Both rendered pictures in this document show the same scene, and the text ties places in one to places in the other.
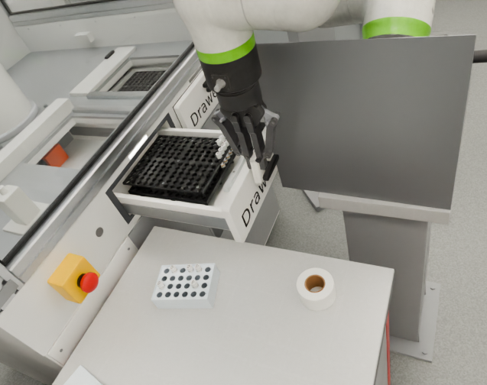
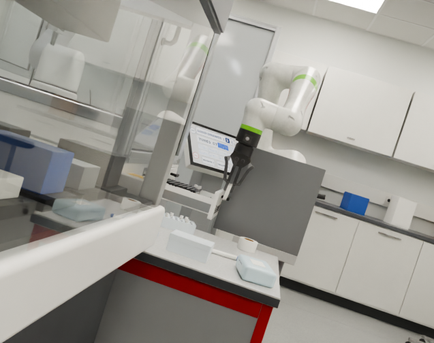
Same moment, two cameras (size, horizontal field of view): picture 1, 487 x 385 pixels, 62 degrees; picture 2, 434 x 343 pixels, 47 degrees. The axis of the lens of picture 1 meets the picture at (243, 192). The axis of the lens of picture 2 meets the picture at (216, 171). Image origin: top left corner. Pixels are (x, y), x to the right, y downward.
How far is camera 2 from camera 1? 1.57 m
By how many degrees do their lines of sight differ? 49
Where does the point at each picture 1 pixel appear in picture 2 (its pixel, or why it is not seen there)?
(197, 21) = (255, 113)
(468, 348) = not seen: outside the picture
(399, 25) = not seen: hidden behind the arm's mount
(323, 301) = (253, 245)
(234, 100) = (246, 148)
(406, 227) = not seen: hidden behind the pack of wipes
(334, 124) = (261, 192)
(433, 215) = (289, 257)
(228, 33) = (261, 123)
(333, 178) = (246, 225)
